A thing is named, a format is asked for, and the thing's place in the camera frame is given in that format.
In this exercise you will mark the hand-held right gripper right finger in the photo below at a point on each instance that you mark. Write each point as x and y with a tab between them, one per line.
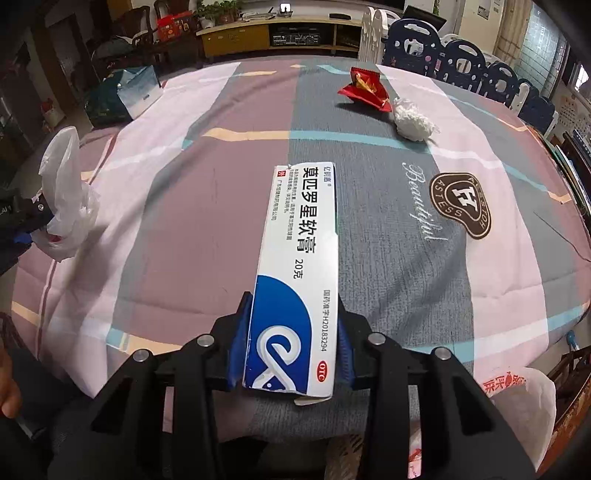
346	360

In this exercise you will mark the teal paper gift bag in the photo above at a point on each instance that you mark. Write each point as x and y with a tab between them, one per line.
124	94

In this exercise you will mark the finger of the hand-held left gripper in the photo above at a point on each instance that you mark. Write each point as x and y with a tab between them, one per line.
39	214

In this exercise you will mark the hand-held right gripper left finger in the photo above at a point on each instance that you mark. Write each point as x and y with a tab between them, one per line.
240	344

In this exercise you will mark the navy playpen fence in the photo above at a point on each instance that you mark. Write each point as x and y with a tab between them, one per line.
461	60

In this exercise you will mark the white blue medicine box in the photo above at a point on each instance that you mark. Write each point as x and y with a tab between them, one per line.
295	258

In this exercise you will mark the dark wooden chair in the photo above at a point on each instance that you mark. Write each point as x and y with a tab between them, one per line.
138	23

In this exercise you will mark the potted green plant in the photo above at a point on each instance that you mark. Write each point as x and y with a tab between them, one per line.
221	11

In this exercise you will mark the red snack wrapper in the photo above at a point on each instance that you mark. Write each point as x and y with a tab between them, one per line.
367	90

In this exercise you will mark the window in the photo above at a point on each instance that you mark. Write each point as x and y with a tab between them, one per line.
581	76

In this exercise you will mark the red gift box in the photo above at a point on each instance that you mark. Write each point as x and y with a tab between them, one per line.
173	27

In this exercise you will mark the wooden tv cabinet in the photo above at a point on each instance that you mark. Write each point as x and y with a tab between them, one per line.
286	34

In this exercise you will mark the plaid pink grey bedsheet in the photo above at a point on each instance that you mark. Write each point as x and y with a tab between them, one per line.
194	221

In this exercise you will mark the white plastic fence panel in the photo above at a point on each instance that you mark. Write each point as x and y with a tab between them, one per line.
376	34

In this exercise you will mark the person's left forearm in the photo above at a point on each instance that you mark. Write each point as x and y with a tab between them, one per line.
8	387

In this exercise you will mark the white red-print plastic bag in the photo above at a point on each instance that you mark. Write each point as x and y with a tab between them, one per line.
517	410

